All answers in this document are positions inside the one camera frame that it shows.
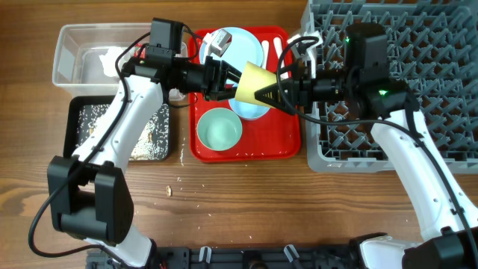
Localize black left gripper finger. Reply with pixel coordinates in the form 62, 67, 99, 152
214, 87, 237, 101
223, 61, 242, 84

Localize yellow plastic cup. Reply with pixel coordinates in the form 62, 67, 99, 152
235, 62, 277, 108

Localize green bowl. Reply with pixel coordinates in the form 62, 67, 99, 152
196, 108, 243, 151

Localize red snack wrapper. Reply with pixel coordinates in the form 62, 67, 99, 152
134, 43, 148, 58

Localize rice and food scraps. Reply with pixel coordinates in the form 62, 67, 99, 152
72, 104, 170, 161

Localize white napkin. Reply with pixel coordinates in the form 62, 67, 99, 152
99, 47, 123, 78

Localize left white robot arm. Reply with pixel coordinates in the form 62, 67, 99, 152
42, 18, 241, 268

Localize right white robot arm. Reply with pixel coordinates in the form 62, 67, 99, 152
254, 22, 477, 268

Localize clear plastic waste bin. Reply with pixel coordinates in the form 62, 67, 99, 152
52, 22, 188, 102

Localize black food waste tray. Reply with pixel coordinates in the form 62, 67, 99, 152
62, 95, 172, 163

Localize grey dishwasher rack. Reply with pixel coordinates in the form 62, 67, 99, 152
300, 1, 477, 174

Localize light blue bowl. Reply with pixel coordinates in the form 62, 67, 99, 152
229, 99, 270, 120

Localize light blue plate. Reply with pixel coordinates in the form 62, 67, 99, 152
208, 27, 264, 72

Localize white plastic fork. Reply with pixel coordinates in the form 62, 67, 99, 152
273, 37, 289, 79

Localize white plastic spoon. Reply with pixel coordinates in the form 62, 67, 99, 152
261, 40, 270, 69

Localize nut crumb on table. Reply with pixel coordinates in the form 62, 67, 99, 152
166, 185, 173, 197

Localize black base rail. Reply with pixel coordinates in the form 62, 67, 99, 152
85, 244, 359, 269

